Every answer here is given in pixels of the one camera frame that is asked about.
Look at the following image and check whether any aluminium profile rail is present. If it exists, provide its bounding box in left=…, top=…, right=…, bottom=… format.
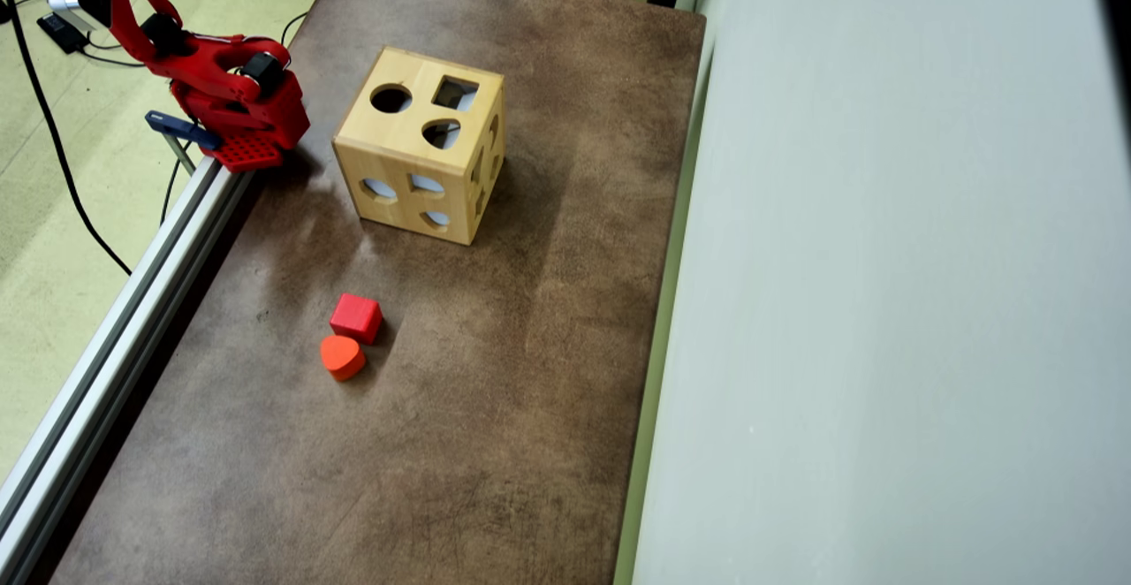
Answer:
left=0, top=154, right=257, bottom=585

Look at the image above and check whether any orange rounded triangle block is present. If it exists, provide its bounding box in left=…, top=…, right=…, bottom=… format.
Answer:
left=320, top=335, right=367, bottom=383

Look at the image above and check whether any blue clamp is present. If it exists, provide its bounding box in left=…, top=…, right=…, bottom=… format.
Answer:
left=145, top=110, right=222, bottom=175

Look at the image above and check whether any red cube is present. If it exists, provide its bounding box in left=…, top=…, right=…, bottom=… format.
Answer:
left=330, top=292, right=384, bottom=346

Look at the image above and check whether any wooden shape sorter box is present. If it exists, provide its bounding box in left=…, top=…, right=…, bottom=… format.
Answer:
left=332, top=46, right=506, bottom=247

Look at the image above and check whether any black power adapter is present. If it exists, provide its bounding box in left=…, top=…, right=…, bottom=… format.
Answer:
left=37, top=12, right=91, bottom=54

